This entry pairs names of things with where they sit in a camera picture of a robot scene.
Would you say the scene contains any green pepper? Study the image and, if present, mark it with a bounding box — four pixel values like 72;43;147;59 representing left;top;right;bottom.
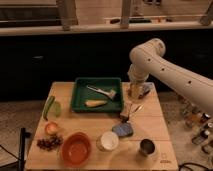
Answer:
42;96;55;121

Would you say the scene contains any wooden table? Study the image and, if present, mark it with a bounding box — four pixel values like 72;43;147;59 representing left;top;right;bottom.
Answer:
24;81;180;171

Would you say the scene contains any spice bottles rack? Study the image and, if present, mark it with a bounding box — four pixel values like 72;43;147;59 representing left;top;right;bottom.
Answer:
181;103;211;145

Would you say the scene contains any red yellow apple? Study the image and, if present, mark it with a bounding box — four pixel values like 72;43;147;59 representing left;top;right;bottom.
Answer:
45;122;59;135

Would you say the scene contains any white cup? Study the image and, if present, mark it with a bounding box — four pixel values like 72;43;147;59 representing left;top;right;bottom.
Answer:
96;131;119;151

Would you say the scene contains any dark grape bunch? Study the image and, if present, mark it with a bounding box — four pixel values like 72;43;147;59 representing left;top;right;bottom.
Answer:
37;135;63;151

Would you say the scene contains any black stand on floor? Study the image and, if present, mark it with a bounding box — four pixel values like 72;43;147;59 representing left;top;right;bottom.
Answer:
18;128;31;171

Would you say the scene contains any green plastic tray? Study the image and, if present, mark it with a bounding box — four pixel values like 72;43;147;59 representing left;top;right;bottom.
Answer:
71;77;124;113

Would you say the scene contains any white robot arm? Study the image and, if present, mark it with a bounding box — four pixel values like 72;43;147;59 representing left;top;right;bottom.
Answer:
128;38;213;115

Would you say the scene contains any orange bowl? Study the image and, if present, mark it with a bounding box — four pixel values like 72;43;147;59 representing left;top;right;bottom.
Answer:
60;132;91;168

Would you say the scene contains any blue sponge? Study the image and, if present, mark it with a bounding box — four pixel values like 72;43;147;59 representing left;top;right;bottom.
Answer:
112;123;133;137

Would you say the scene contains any small brown block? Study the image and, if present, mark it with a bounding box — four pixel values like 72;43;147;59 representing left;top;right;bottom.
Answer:
120;103;131;122

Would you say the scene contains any yellow banana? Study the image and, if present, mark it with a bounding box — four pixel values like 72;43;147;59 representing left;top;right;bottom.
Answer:
85;100;107;107

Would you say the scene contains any light green vegetable piece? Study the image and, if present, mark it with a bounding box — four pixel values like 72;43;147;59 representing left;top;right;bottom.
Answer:
52;101;61;117

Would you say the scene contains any metal cup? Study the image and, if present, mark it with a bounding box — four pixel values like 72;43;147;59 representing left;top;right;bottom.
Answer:
139;139;155;156

